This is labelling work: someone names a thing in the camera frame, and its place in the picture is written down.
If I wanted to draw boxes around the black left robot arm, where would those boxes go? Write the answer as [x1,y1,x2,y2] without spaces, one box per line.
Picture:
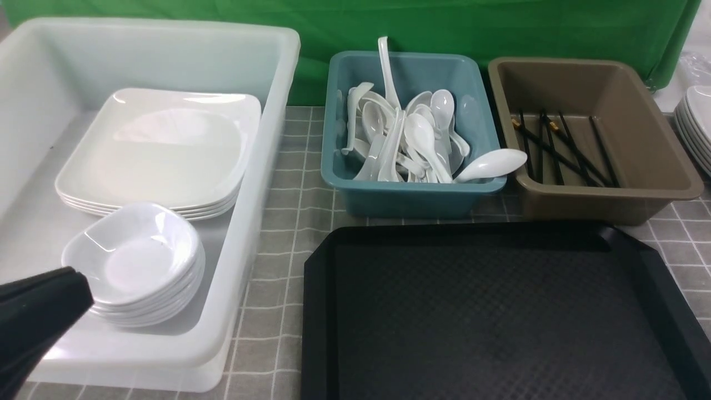
[1,267,94,399]

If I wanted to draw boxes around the pile of white spoons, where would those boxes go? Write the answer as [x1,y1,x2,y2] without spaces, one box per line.
[338,82,473,184]

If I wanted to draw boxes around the upright white spoon in bin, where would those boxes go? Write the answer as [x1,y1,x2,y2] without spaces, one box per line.
[378,36,401,109]

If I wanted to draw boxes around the teal plastic spoon bin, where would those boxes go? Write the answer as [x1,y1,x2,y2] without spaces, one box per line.
[322,51,507,219]

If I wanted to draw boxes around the white spoon over bin edge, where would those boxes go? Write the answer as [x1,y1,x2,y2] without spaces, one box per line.
[453,148,528,183]

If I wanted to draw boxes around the white plates stack in tub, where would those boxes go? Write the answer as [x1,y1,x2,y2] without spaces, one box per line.
[55,88,262,221]

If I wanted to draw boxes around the grey checked tablecloth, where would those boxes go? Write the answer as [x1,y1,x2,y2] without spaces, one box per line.
[2,107,709,399]

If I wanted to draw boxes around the black chopsticks in brown bin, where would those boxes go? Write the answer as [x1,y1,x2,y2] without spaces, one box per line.
[511,109,620,189]

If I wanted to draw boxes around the large white plastic tub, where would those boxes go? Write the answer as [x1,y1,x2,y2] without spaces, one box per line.
[1,18,301,392]

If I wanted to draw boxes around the black plastic serving tray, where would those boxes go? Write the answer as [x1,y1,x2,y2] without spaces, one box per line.
[300,221,710,399]

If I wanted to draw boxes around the stack of bowls in tub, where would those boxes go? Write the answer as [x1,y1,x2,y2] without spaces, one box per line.
[61,202,206,328]

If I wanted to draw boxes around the brown plastic chopstick bin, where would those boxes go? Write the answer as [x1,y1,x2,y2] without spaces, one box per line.
[488,57,704,226]

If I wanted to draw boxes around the green backdrop cloth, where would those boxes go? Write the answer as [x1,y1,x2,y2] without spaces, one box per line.
[2,1,700,106]

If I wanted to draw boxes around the stack of white plates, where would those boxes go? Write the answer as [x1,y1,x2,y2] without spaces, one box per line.
[674,84,710,176]

